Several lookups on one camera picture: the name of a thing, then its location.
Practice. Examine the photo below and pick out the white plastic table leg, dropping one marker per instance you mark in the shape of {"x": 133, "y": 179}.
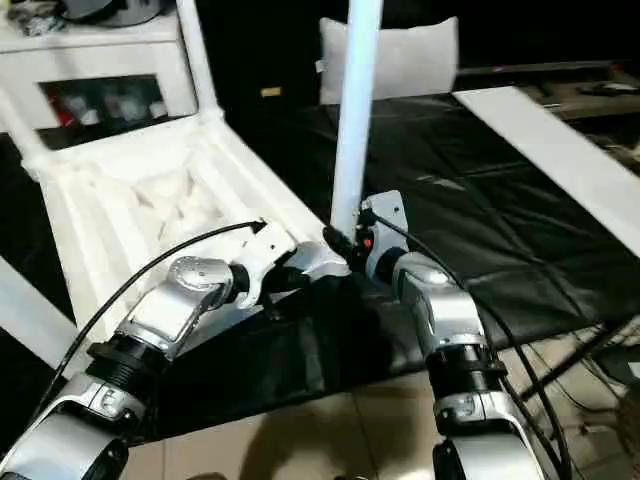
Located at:
{"x": 30, "y": 310}
{"x": 355, "y": 100}
{"x": 20, "y": 135}
{"x": 197, "y": 50}

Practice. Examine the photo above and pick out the white plastic table top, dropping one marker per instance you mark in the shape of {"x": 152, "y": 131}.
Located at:
{"x": 100, "y": 200}

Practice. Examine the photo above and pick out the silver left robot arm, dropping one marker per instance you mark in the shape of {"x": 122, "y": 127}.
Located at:
{"x": 175, "y": 300}

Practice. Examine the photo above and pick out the black work mat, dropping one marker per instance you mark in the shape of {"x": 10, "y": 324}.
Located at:
{"x": 475, "y": 175}

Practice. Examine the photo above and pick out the small yellow label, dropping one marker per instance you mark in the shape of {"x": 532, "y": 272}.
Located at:
{"x": 270, "y": 92}

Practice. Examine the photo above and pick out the grey printed cushion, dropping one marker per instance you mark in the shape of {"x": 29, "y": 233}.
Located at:
{"x": 415, "y": 60}

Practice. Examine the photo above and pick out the black tall furniture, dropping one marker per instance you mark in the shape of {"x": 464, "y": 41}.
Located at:
{"x": 260, "y": 45}

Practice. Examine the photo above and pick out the small white cup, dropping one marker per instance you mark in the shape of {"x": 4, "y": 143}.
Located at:
{"x": 90, "y": 117}
{"x": 157, "y": 109}

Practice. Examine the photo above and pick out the white flat sheet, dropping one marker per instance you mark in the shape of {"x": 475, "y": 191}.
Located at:
{"x": 550, "y": 145}

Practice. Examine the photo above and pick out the tall white jar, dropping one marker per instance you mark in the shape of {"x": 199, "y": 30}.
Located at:
{"x": 131, "y": 107}

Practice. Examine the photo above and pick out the black work table leg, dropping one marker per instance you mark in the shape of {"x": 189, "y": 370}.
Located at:
{"x": 575, "y": 362}

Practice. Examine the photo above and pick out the small red bottle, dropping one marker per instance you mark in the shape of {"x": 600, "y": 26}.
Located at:
{"x": 62, "y": 114}

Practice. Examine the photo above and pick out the white glass-door cabinet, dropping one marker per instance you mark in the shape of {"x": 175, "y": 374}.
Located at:
{"x": 100, "y": 55}

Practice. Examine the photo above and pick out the dark crumpled cloth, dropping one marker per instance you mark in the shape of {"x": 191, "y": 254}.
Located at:
{"x": 32, "y": 20}

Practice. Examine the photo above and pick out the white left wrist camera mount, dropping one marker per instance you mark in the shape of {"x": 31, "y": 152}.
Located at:
{"x": 265, "y": 245}

